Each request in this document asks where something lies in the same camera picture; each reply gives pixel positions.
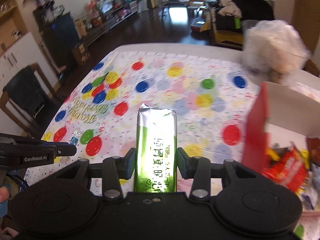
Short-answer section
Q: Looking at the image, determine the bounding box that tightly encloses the light blue snack packet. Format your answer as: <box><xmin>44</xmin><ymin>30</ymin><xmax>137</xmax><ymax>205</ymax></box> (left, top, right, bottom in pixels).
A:
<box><xmin>302</xmin><ymin>163</ymin><xmax>319</xmax><ymax>211</ymax></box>

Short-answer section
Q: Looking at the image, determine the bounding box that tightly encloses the colourful polka dot tablecloth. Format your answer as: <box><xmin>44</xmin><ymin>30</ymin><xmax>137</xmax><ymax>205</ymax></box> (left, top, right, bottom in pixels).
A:
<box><xmin>24</xmin><ymin>47</ymin><xmax>320</xmax><ymax>240</ymax></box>

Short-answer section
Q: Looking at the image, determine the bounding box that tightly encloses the red cardboard box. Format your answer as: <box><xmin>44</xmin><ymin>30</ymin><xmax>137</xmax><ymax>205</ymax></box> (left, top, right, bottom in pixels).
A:
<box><xmin>241</xmin><ymin>82</ymin><xmax>319</xmax><ymax>173</ymax></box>

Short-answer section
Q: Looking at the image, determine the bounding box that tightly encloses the brown paper bag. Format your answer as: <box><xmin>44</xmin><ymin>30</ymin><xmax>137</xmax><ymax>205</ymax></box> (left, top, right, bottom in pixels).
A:
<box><xmin>72</xmin><ymin>43</ymin><xmax>91</xmax><ymax>66</ymax></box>

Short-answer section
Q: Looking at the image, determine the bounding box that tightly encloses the green foil snack packet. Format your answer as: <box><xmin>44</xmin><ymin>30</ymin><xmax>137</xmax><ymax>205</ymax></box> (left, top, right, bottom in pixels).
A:
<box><xmin>134</xmin><ymin>104</ymin><xmax>177</xmax><ymax>193</ymax></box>

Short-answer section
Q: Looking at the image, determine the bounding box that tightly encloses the dark blue cabinet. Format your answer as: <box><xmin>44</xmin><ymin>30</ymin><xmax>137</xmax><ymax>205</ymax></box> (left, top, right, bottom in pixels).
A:
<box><xmin>33</xmin><ymin>9</ymin><xmax>80</xmax><ymax>68</ymax></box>

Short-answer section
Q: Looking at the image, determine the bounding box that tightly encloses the clear bag of snacks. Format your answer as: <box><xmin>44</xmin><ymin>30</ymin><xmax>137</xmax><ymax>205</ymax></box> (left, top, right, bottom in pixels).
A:
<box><xmin>241</xmin><ymin>20</ymin><xmax>310</xmax><ymax>85</ymax></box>

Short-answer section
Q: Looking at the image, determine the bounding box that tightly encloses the red snack bag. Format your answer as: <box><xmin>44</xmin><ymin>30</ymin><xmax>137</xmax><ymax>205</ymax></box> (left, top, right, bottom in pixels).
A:
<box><xmin>263</xmin><ymin>144</ymin><xmax>310</xmax><ymax>195</ymax></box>

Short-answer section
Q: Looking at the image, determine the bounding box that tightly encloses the wooden chair dark cushion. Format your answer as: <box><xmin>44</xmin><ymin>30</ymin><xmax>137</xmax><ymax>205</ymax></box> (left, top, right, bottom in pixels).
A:
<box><xmin>1</xmin><ymin>62</ymin><xmax>63</xmax><ymax>137</ymax></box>

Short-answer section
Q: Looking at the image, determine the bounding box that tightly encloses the dark sofa with clothes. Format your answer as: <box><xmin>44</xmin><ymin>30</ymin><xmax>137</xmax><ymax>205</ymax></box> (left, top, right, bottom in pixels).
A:
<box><xmin>209</xmin><ymin>0</ymin><xmax>274</xmax><ymax>46</ymax></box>

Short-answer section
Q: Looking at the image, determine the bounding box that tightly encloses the gloved left hand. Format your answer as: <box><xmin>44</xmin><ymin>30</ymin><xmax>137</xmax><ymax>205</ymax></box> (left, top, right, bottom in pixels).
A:
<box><xmin>0</xmin><ymin>184</ymin><xmax>11</xmax><ymax>217</ymax></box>

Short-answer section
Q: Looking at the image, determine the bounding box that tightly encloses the long tv cabinet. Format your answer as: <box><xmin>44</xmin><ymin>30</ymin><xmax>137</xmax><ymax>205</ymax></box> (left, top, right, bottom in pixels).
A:
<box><xmin>81</xmin><ymin>0</ymin><xmax>139</xmax><ymax>47</ymax></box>

